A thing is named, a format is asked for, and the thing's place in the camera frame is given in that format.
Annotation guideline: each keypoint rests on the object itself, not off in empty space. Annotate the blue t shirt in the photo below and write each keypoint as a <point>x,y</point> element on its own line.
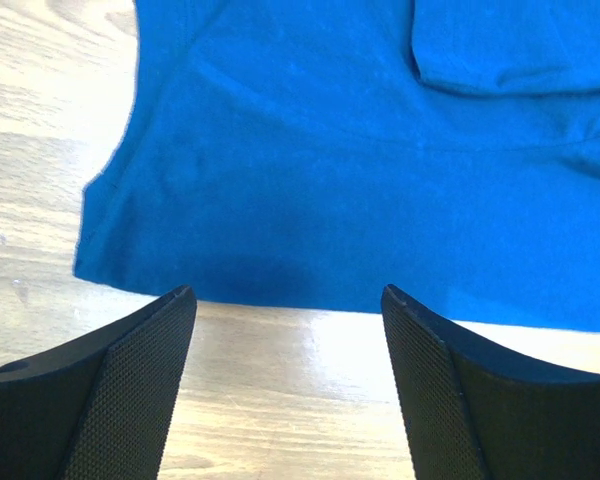
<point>308,153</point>

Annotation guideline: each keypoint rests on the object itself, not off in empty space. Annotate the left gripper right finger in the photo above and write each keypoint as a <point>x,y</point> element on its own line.
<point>474,409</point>

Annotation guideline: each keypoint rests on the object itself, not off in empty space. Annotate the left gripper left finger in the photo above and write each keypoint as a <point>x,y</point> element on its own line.
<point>99,406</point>

